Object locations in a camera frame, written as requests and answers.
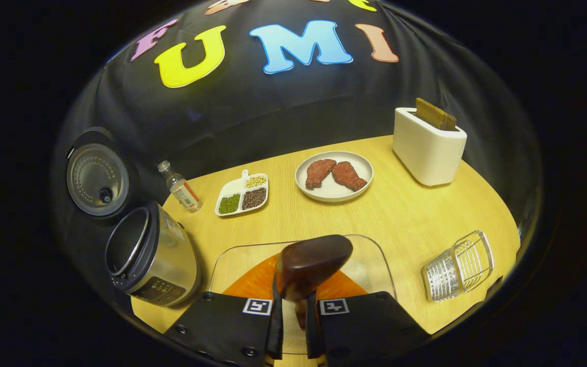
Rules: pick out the white toaster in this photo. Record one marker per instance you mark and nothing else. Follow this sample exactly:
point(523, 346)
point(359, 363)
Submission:
point(426, 153)

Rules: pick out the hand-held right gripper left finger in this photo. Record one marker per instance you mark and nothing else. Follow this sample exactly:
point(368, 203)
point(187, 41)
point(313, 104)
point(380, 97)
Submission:
point(232, 326)

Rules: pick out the white round plate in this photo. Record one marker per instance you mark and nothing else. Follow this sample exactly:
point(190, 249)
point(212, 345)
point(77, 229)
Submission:
point(334, 193)

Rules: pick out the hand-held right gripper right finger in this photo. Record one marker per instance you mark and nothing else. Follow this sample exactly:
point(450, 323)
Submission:
point(365, 326)

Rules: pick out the white divided bean dish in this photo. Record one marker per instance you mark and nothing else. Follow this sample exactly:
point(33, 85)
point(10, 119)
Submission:
point(230, 188)

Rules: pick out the brown toast slice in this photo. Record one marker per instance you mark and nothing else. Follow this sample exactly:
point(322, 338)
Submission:
point(428, 113)
point(450, 122)

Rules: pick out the red brown meat piece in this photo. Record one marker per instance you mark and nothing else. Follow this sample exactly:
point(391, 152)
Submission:
point(319, 172)
point(349, 177)

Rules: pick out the grey silver rice cooker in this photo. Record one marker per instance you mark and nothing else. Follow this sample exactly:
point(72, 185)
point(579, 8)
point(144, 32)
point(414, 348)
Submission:
point(171, 265)

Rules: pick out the small clear glass bottle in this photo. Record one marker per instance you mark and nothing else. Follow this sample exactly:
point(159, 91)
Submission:
point(184, 191)

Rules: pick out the clear glass tray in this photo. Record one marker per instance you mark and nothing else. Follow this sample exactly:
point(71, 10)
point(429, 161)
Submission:
point(232, 265)

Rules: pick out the dark wooden spoon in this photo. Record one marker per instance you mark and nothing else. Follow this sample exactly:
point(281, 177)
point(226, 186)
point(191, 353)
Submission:
point(314, 260)

